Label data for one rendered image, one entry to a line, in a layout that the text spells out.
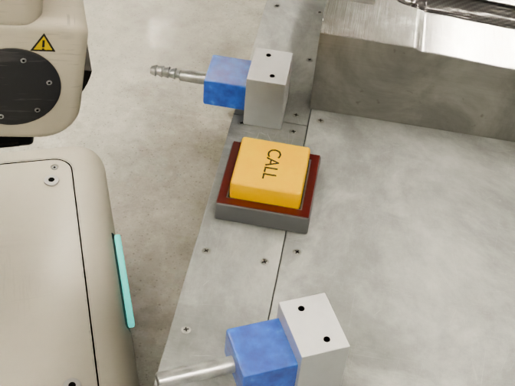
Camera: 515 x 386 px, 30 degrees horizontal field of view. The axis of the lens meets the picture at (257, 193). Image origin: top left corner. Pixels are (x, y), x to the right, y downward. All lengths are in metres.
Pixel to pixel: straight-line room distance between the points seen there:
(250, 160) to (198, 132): 1.29
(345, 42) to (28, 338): 0.71
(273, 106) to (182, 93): 1.32
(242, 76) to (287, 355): 0.31
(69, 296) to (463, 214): 0.73
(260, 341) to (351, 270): 0.14
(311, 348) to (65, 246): 0.87
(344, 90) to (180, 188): 1.10
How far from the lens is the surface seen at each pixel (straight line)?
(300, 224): 0.80
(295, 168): 0.81
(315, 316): 0.69
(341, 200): 0.84
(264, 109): 0.89
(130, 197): 1.96
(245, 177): 0.80
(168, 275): 1.82
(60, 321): 1.41
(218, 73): 0.90
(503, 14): 0.97
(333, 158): 0.88
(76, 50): 1.05
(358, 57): 0.89
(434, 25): 0.92
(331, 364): 0.68
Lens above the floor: 1.39
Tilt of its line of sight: 45 degrees down
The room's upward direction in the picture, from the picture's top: 6 degrees clockwise
